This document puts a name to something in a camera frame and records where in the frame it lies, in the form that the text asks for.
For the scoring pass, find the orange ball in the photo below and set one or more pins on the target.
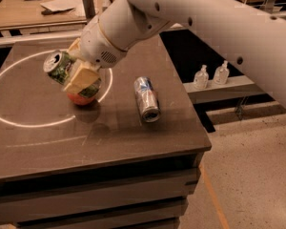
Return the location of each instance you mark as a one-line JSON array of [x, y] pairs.
[[80, 100]]

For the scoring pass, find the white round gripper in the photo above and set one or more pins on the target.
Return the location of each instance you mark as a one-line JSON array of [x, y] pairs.
[[97, 45]]

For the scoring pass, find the green soda can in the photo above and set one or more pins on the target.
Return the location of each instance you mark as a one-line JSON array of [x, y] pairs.
[[58, 66]]

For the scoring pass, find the white paper sheets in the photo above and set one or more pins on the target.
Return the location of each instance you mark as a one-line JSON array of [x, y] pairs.
[[56, 6]]

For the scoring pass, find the silver blue energy drink can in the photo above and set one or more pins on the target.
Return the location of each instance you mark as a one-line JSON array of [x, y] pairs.
[[146, 99]]

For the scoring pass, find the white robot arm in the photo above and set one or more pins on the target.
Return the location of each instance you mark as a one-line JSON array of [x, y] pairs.
[[267, 68]]

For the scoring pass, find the dark wooden table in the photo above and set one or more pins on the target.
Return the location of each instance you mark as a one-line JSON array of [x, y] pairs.
[[100, 166]]

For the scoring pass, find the left clear sanitizer bottle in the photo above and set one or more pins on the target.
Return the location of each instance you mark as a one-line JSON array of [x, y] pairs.
[[201, 78]]

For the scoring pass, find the clear sanitizer bottle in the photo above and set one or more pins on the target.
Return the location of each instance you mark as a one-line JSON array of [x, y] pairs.
[[201, 78], [221, 74]]

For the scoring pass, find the left metal bracket post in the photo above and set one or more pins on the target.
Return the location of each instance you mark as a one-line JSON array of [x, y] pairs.
[[89, 9]]

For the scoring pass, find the right clear sanitizer bottle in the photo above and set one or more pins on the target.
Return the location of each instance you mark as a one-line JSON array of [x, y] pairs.
[[221, 74]]

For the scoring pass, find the grey low shelf beam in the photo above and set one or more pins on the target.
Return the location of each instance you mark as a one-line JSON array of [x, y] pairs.
[[236, 86]]

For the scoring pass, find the long wooden workbench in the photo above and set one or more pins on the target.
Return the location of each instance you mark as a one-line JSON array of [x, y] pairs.
[[38, 13]]

